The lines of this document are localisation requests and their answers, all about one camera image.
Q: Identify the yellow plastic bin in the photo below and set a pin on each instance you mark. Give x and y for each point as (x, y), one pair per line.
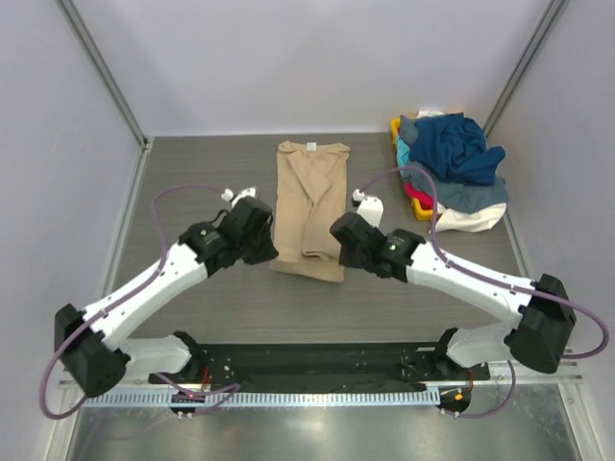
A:
(419, 213)

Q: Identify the cyan t-shirt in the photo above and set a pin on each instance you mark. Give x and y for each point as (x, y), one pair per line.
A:
(402, 152)

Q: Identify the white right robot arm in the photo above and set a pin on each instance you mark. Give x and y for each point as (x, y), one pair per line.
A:
(533, 320)

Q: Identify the dark blue t-shirt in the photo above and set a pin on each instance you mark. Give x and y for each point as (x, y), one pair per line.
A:
(454, 148)

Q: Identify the slotted cable duct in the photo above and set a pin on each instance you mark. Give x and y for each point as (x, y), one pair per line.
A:
(166, 397)

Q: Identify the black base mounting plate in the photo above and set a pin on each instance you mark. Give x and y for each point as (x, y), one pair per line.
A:
(326, 368)

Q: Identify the aluminium frame rail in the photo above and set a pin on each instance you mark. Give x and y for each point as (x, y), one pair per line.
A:
(499, 371)

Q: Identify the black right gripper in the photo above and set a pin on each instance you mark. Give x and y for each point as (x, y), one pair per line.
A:
(350, 241)

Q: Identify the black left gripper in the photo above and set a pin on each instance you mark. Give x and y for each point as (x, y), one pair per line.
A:
(259, 235)

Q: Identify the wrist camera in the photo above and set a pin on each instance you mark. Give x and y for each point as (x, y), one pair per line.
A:
(232, 198)
(370, 208)

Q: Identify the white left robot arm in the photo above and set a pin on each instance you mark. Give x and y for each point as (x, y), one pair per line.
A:
(95, 343)

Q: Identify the pink red t-shirt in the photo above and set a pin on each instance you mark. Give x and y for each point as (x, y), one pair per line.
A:
(425, 200)

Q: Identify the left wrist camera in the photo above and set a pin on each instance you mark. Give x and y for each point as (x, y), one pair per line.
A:
(232, 198)

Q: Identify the beige t-shirt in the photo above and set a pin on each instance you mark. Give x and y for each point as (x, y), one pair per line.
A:
(311, 195)

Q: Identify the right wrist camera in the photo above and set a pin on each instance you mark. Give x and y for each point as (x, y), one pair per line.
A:
(370, 208)

